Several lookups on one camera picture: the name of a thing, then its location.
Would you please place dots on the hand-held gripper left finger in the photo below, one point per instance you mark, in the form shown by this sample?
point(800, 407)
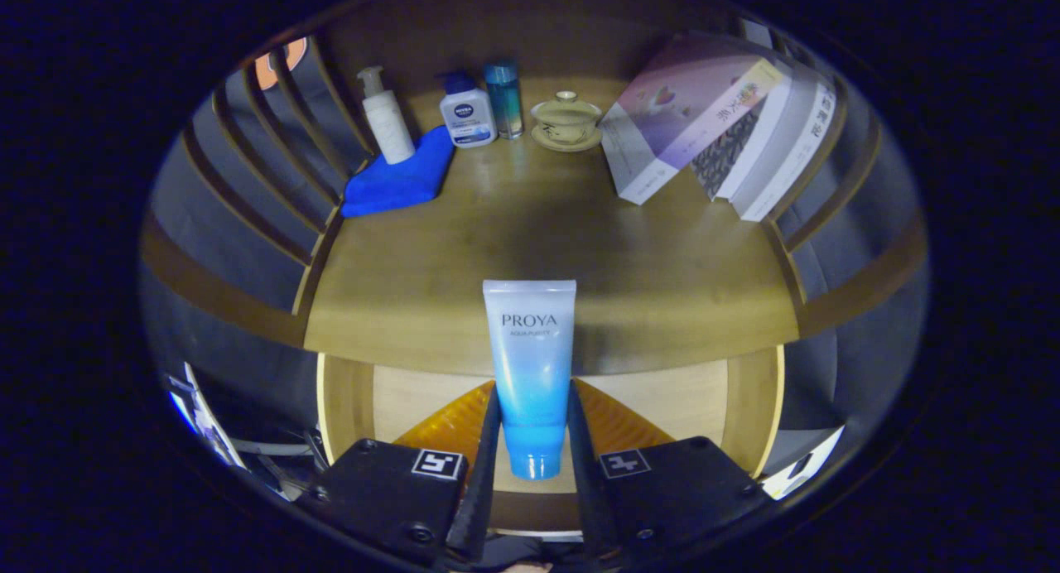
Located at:
point(484, 482)

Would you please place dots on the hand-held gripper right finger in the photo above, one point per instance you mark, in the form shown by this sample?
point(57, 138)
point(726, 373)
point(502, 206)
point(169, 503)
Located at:
point(586, 490)

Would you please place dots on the curved wooden drawer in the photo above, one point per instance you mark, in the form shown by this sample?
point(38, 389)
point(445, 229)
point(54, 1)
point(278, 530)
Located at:
point(414, 399)

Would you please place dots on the white blue gradient tube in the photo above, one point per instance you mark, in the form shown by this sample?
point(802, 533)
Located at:
point(530, 366)

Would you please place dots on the wooden countertop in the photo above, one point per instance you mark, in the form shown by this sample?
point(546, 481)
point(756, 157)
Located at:
point(513, 225)

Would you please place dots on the brown wooden cabinet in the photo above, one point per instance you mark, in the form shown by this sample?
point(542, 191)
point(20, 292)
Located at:
point(215, 296)

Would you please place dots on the blue folded cloth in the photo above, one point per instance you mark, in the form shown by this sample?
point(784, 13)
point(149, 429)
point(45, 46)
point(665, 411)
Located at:
point(397, 184)

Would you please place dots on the dark patterned book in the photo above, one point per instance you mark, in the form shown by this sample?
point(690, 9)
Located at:
point(725, 155)

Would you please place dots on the white bottle with blue cap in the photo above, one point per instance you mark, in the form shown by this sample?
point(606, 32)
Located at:
point(468, 117)

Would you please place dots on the white pump bottle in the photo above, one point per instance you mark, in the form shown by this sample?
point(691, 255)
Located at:
point(389, 126)

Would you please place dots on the beige lidded tea cup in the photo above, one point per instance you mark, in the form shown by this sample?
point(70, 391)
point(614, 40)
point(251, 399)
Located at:
point(566, 122)

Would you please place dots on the teal blue bottle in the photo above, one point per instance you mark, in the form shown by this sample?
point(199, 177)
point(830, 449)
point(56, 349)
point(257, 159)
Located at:
point(503, 101)

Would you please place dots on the purple white book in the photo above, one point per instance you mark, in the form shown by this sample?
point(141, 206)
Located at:
point(679, 117)

